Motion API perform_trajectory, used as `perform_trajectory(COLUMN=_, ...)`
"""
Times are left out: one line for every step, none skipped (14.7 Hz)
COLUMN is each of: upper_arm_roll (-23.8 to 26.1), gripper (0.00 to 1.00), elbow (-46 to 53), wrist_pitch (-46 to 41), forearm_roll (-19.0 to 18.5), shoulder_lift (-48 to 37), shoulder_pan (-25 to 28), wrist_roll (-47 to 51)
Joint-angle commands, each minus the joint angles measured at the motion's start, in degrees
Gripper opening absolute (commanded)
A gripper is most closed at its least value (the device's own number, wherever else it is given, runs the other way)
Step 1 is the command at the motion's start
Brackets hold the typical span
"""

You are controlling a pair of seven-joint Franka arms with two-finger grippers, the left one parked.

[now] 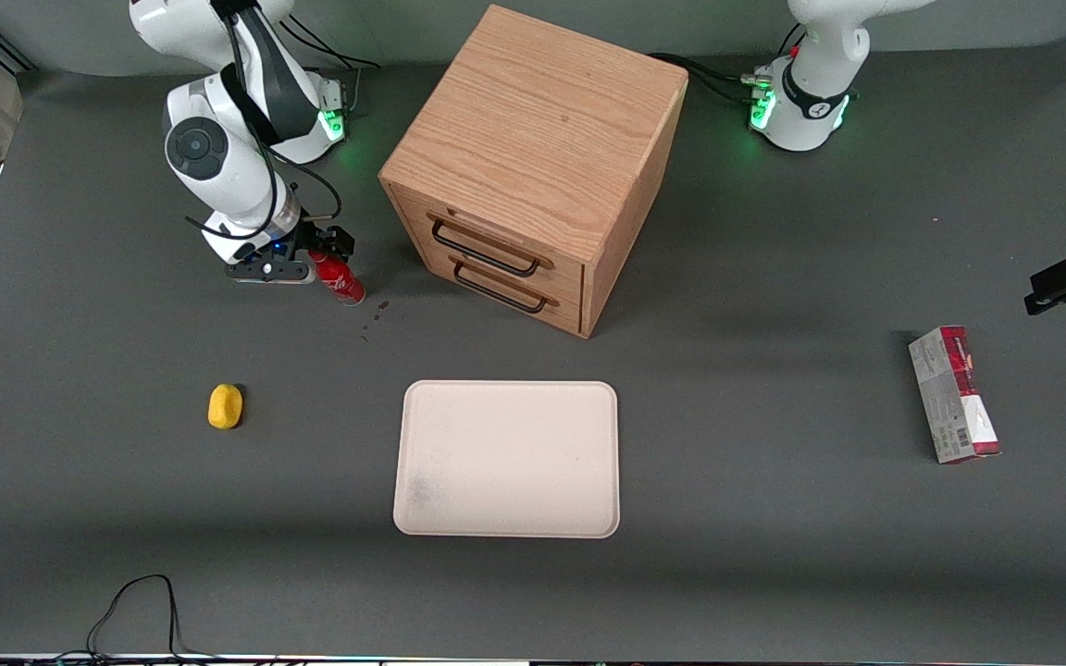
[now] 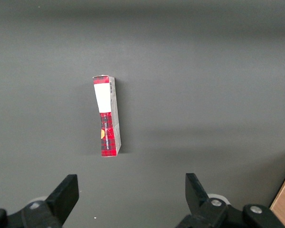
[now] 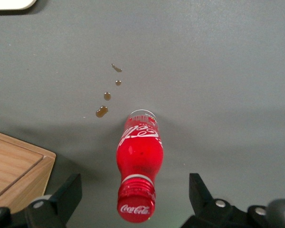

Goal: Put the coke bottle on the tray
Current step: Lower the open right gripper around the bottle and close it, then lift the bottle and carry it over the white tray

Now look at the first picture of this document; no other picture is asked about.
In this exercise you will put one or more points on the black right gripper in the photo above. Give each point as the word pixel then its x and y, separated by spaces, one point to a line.
pixel 318 242

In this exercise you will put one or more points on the red coke bottle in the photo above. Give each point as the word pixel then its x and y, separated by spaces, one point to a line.
pixel 343 282

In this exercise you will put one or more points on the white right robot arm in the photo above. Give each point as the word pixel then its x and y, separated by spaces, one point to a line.
pixel 218 176

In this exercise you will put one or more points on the beige plastic tray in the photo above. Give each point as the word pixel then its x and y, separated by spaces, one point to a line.
pixel 505 458

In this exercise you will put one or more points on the red and grey carton box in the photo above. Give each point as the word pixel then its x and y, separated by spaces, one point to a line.
pixel 954 398

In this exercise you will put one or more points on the yellow lemon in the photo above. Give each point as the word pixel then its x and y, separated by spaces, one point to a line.
pixel 225 407

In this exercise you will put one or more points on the wooden drawer cabinet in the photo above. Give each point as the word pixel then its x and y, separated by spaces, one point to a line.
pixel 542 120

